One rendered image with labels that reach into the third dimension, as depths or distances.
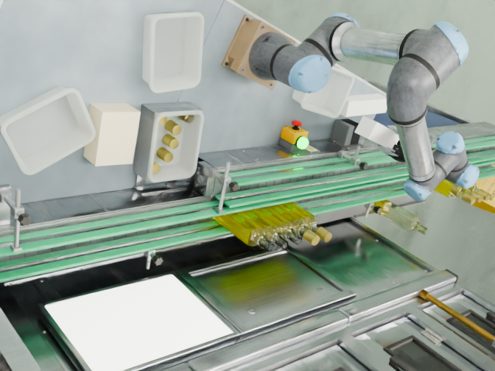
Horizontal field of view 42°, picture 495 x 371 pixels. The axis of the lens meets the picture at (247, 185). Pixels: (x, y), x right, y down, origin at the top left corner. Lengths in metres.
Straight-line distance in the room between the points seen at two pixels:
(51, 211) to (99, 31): 0.51
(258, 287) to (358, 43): 0.78
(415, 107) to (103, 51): 0.85
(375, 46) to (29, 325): 1.16
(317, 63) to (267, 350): 0.81
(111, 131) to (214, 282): 0.55
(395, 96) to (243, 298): 0.75
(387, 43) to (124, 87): 0.74
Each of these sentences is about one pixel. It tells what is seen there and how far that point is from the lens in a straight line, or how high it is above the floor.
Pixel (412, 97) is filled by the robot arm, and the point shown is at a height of 1.45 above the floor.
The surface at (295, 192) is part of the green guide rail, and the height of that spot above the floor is 0.96.
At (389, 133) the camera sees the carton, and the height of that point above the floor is 1.11.
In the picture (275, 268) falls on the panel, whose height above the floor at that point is 1.09.
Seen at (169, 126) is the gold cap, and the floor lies 0.79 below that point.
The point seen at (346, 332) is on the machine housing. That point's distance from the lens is 1.93.
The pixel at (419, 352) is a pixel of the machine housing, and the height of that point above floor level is 1.58.
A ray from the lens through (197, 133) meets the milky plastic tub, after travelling 1.98.
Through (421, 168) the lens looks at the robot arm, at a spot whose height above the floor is 1.42.
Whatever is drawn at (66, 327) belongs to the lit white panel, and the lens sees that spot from 1.71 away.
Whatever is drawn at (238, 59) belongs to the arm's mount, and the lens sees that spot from 2.01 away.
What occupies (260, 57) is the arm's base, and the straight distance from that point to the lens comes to 1.97.
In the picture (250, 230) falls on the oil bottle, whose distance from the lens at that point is 1.96.
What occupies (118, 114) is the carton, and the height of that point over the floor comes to 0.82.
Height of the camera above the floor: 2.32
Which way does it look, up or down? 42 degrees down
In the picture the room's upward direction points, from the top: 124 degrees clockwise
